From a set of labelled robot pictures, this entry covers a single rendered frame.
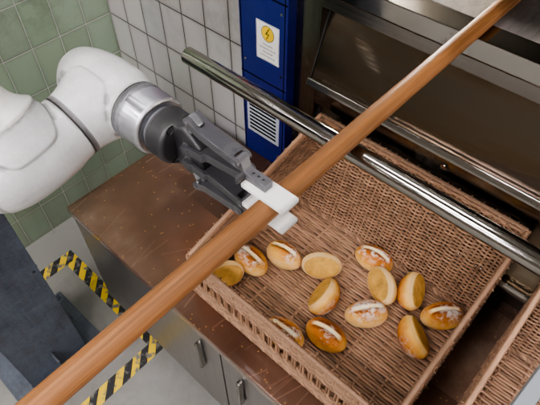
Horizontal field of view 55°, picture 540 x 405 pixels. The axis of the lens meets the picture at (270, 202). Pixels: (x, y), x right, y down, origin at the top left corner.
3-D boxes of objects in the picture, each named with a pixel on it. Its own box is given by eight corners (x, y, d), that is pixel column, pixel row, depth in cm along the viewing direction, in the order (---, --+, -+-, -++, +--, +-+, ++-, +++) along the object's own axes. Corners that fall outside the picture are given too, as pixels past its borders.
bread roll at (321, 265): (341, 282, 125) (339, 275, 130) (343, 255, 124) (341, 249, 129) (300, 279, 125) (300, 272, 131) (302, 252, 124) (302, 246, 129)
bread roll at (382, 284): (380, 259, 123) (394, 263, 126) (360, 273, 126) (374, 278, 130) (395, 295, 117) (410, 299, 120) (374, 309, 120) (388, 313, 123)
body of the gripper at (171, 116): (179, 92, 71) (226, 121, 67) (186, 137, 78) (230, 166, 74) (136, 118, 68) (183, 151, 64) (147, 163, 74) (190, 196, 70)
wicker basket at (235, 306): (313, 182, 150) (320, 107, 129) (493, 297, 125) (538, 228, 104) (188, 290, 127) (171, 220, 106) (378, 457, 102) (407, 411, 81)
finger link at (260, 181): (243, 166, 65) (242, 149, 63) (272, 186, 63) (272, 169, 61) (235, 173, 64) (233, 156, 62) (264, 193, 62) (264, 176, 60)
